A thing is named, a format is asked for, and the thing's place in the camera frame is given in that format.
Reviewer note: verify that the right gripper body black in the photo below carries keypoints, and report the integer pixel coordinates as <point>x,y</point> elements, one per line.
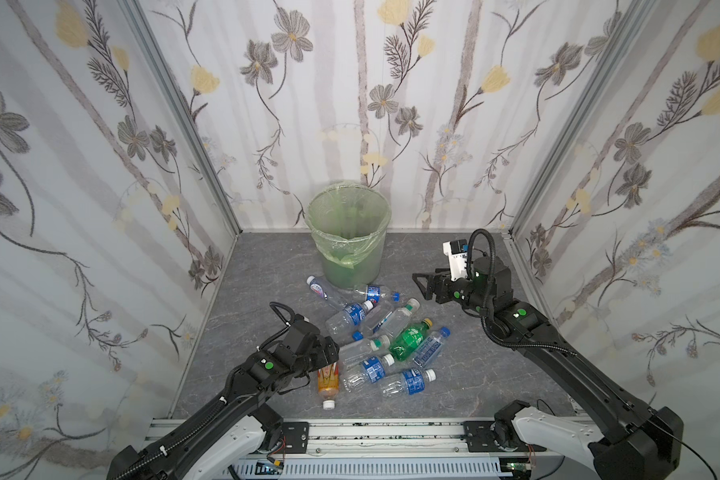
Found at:
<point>439,287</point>

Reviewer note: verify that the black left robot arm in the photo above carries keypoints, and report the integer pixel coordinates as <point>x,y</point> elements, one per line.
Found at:
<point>237,420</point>

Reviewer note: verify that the clear bottle blue cap long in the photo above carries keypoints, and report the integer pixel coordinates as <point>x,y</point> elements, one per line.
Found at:
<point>378,313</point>

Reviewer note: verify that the clear bottle green ring grey cap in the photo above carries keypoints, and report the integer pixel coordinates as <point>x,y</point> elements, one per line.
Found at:
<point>395,322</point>

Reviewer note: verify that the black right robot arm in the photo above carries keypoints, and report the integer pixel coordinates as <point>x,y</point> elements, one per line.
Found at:
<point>626,438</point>

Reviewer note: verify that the green bottle yellow cap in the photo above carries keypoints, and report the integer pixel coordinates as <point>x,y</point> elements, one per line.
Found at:
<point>409,339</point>

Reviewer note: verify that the clear bottle white cap green band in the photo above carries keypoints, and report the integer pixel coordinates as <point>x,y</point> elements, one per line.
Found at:
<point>359,350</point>

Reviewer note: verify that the clear bottle blue cap pepsi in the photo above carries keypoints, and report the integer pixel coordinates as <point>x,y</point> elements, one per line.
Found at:
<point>375,293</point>

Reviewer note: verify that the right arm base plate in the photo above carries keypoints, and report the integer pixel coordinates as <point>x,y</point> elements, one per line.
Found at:
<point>486,436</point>

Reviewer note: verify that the clear bottle blue label white cap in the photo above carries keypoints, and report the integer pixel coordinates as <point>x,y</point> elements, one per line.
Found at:
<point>347,321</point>

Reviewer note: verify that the clear bottle blue cap small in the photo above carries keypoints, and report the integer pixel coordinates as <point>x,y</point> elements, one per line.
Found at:
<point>430,348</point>

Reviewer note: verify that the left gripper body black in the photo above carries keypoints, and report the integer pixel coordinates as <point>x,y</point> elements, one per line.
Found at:
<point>322,351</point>

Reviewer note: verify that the corner aluminium profile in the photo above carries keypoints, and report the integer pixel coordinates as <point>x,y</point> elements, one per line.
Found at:
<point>140,28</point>
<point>625,32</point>

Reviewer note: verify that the clear bottle blue label bottom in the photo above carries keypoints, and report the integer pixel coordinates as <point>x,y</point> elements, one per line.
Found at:
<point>408,382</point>

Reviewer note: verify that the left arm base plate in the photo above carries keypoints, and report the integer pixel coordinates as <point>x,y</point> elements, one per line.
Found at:
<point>288,438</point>

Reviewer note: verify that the green plastic bin liner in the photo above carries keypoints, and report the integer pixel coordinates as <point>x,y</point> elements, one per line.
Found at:
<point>347,221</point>

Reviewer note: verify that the white slotted cable duct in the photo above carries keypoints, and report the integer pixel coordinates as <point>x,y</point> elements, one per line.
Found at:
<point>375,468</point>

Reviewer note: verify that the aluminium mounting rail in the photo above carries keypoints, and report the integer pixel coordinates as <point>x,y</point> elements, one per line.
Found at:
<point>359,438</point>

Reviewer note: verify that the orange tea bottle white cap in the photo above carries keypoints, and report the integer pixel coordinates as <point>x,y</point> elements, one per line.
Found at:
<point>328,385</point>

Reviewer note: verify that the left corner aluminium profile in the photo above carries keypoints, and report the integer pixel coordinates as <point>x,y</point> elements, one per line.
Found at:
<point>140,28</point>

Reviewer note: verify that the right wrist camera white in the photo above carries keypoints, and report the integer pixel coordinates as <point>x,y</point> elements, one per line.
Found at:
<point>456,252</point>

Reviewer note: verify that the clear bottle purple label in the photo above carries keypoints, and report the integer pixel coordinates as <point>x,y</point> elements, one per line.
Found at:
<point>327,292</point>

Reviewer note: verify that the mesh waste bin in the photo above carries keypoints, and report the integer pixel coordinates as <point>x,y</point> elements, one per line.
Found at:
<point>365,273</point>

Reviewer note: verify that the right corner aluminium profile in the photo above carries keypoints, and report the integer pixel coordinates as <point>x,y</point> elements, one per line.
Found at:
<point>625,32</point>

